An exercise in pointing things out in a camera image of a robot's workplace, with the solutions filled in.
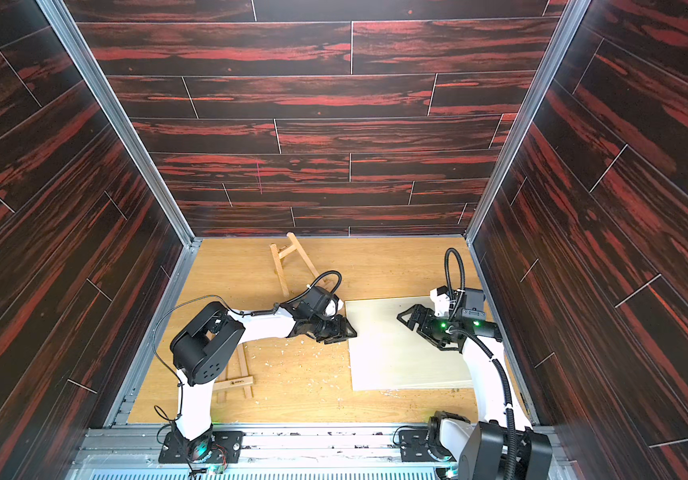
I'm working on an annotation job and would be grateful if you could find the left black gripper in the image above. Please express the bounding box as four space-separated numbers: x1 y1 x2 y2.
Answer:
309 314 360 344

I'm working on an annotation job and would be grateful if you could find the white wooden board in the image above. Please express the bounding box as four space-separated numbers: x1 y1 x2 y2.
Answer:
345 296 468 368
350 361 473 391

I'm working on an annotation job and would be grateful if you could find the small wooden easel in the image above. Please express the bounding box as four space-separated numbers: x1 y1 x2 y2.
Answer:
269 232 320 297
214 345 254 404

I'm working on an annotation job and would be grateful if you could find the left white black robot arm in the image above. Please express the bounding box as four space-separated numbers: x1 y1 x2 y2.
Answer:
170 286 357 442

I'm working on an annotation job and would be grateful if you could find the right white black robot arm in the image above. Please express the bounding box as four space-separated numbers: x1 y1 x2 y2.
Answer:
397 286 553 479

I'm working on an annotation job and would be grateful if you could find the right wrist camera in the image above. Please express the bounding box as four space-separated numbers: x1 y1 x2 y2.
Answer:
430 286 453 318

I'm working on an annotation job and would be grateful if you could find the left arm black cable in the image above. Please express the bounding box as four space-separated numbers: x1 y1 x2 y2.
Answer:
151 269 344 445

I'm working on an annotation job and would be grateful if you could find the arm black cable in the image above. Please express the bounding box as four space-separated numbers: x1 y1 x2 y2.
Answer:
151 269 344 445
443 247 520 480

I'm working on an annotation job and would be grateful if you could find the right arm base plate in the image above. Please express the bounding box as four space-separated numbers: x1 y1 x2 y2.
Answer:
392 426 454 463

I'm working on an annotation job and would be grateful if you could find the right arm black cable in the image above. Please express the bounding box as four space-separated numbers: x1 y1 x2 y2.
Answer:
443 247 520 480

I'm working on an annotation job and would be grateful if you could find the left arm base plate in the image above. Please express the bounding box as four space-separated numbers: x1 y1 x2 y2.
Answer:
158 430 244 465

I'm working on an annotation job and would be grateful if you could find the metal base rail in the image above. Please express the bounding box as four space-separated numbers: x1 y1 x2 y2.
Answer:
67 423 573 480

